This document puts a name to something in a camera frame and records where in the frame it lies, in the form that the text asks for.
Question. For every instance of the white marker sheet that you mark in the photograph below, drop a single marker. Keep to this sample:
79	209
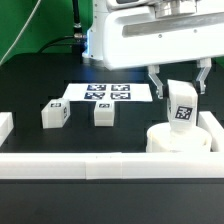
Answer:
106	91

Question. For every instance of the white round stool seat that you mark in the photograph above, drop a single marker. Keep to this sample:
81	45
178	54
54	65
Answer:
160	138

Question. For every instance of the white left fence wall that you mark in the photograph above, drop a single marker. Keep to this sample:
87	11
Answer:
6	125

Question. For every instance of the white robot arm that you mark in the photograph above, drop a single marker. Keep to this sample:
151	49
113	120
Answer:
163	8

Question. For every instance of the white fence wall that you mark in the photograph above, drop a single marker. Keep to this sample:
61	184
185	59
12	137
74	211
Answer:
208	122
87	166
6	125

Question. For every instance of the white front fence wall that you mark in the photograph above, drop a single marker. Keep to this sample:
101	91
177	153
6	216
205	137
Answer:
87	166

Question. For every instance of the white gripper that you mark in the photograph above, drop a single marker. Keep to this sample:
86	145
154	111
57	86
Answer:
136	37

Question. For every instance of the white right fence wall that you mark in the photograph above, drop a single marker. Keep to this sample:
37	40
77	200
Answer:
208	122

